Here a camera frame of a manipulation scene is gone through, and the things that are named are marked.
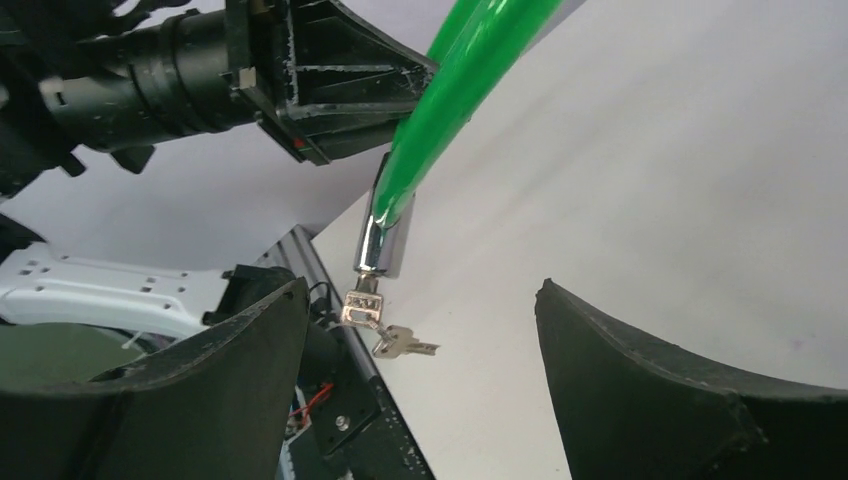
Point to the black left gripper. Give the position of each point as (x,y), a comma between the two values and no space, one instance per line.
(349,84)

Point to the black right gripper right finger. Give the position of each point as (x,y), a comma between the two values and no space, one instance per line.
(630,405)

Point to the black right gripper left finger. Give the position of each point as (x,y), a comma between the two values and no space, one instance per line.
(213,406)

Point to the green cable lock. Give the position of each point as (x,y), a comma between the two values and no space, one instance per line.
(477,44)

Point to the silver keys of green lock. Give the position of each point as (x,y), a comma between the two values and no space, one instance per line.
(363,307)

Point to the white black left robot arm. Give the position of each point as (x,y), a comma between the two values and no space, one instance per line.
(40,39)

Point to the black mounting rail base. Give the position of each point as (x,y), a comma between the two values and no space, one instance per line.
(345,423)

